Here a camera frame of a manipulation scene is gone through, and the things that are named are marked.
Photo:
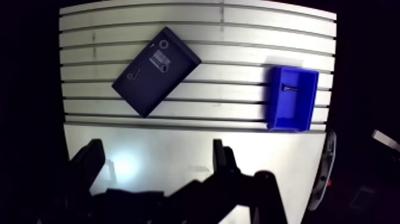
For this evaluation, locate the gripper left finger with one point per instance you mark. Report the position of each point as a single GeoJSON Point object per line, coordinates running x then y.
{"type": "Point", "coordinates": [84, 165]}

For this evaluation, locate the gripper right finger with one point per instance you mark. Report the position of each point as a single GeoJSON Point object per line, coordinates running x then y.
{"type": "Point", "coordinates": [226, 175]}

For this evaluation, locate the blue bin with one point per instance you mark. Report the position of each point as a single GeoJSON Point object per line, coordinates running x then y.
{"type": "Point", "coordinates": [292, 106]}

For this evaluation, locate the dark blue-grey tray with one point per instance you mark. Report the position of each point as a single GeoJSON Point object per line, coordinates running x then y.
{"type": "Point", "coordinates": [150, 84]}

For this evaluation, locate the steel bolt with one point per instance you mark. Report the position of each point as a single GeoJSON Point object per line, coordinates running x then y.
{"type": "Point", "coordinates": [290, 88]}

